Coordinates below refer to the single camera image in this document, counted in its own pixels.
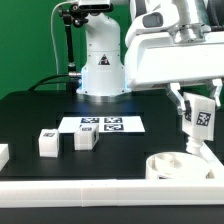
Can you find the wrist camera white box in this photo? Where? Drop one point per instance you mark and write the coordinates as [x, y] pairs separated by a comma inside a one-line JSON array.
[[151, 23]]

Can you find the white front fence bar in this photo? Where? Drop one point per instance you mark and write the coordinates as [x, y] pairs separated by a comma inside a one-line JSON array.
[[92, 193]]

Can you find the white marker base plate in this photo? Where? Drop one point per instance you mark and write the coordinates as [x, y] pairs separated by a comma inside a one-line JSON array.
[[108, 124]]

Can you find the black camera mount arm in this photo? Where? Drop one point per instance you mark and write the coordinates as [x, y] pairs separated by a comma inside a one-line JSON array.
[[72, 17]]

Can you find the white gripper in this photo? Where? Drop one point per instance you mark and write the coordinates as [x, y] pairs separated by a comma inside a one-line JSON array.
[[154, 60]]

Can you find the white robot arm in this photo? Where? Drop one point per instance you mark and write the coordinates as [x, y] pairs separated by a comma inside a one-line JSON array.
[[104, 72]]

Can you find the white left fence piece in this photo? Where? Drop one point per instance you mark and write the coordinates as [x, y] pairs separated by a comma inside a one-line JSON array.
[[4, 155]]

